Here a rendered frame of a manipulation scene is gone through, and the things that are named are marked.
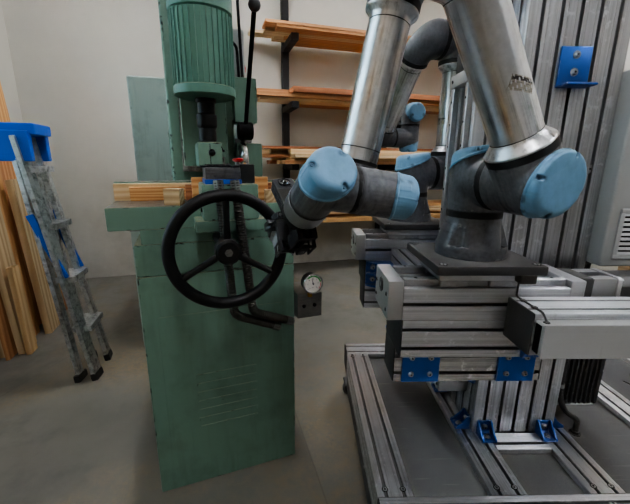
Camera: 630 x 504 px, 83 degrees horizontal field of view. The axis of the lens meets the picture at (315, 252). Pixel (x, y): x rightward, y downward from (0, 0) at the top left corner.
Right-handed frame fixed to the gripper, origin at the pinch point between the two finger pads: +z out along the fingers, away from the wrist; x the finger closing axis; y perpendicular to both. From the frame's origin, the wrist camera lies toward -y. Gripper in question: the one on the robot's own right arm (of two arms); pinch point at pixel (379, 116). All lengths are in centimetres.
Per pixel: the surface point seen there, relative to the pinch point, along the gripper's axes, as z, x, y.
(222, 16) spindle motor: -58, -72, -26
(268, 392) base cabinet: -67, -79, 86
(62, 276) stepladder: 3, -155, 51
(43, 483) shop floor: -56, -154, 104
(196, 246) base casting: -69, -91, 33
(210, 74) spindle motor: -60, -78, -12
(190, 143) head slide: -44, -88, 5
